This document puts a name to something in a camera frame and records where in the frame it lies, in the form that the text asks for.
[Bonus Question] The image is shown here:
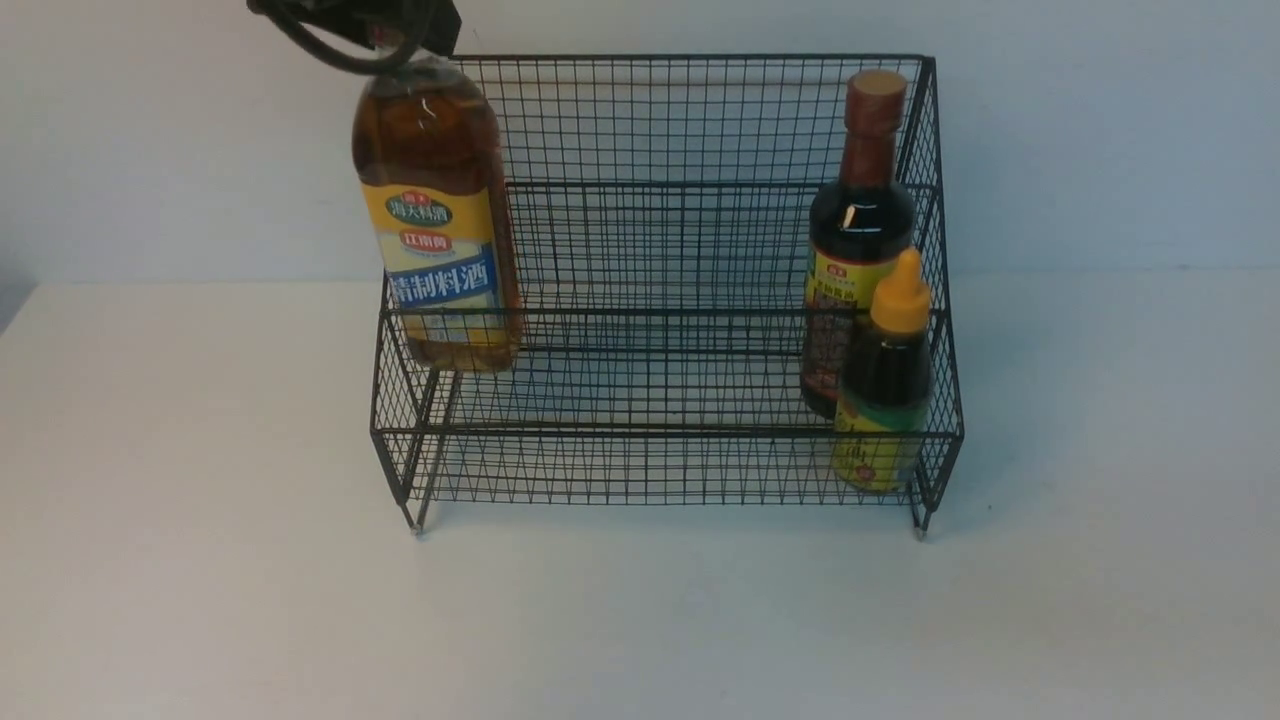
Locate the large cooking wine bottle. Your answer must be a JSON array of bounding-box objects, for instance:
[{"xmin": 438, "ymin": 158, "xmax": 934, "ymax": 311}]
[{"xmin": 351, "ymin": 56, "xmax": 524, "ymax": 373}]

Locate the dark soy sauce bottle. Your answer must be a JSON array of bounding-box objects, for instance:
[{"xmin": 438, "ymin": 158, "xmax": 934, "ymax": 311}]
[{"xmin": 799, "ymin": 68, "xmax": 915, "ymax": 419}]

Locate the black wire mesh rack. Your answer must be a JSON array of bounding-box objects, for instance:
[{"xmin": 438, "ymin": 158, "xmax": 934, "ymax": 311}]
[{"xmin": 370, "ymin": 53, "xmax": 964, "ymax": 541}]

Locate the small yellow-capped sauce bottle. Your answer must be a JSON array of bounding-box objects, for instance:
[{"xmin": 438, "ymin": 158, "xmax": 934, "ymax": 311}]
[{"xmin": 832, "ymin": 247, "xmax": 933, "ymax": 493}]

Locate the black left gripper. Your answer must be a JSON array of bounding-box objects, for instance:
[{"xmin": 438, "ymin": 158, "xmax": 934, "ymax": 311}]
[{"xmin": 247, "ymin": 1, "xmax": 462, "ymax": 76}]

